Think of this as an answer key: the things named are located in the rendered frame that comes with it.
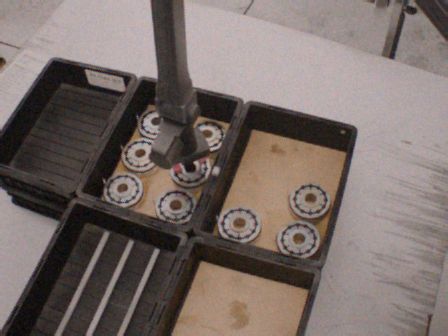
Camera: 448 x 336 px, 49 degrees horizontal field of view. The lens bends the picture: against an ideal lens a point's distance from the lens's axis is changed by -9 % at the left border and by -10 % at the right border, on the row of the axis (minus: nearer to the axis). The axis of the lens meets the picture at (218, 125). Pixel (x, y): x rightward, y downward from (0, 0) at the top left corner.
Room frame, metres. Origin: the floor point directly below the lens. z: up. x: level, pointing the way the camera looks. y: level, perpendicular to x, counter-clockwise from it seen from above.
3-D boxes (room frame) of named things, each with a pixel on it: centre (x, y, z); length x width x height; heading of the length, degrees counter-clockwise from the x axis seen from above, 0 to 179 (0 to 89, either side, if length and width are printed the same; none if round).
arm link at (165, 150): (0.69, 0.10, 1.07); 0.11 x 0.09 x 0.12; 152
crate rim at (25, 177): (0.87, 0.42, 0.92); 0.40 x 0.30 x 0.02; 158
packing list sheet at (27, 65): (1.22, 0.69, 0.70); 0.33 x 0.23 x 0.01; 152
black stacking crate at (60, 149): (0.87, 0.42, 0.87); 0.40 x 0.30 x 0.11; 158
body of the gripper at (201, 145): (0.73, 0.08, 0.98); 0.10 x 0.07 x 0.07; 112
